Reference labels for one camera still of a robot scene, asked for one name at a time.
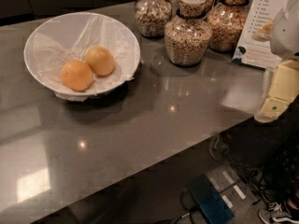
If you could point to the middle glass cereal jar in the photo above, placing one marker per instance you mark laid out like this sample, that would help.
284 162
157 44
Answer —
187 35

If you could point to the orange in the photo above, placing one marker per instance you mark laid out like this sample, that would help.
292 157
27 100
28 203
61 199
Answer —
77 75
100 60

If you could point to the allergens information sign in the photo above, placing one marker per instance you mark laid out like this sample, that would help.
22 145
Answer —
251 52

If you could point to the glass cereal jar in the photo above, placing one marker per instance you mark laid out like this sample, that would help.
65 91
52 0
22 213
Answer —
227 19
151 16
187 35

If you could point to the white bowl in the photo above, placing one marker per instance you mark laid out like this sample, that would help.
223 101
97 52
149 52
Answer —
62 25

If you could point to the right glass cereal jar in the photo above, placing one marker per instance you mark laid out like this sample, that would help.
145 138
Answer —
227 19

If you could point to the black white sneaker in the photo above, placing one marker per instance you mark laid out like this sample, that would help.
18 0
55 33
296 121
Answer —
279 213

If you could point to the white paper bowl liner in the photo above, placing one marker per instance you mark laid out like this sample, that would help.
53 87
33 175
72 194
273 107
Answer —
59 47

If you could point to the left glass cereal jar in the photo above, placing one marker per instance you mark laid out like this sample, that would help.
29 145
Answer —
151 16

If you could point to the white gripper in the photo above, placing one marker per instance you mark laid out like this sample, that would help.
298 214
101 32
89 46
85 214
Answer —
287 34

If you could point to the blue grey floor box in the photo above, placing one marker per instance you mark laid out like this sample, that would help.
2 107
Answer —
220 194

